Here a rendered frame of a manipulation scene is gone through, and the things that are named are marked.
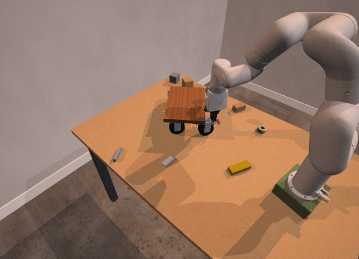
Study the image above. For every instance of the grey rectangular bar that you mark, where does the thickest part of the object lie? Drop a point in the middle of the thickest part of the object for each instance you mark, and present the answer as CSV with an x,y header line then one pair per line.
x,y
117,154

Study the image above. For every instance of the beige roll of tape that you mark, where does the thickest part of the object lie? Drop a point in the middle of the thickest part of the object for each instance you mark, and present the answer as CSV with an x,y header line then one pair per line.
x,y
261,129

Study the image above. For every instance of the brown wooden dolly with black caster wheels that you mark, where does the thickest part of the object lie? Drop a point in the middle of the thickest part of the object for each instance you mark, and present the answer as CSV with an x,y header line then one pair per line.
x,y
186,105

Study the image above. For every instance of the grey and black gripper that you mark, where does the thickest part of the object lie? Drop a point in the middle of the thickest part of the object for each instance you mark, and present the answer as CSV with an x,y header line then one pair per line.
x,y
214,103

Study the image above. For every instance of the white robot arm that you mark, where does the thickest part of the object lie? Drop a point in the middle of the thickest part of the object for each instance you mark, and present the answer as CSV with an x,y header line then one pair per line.
x,y
333,137

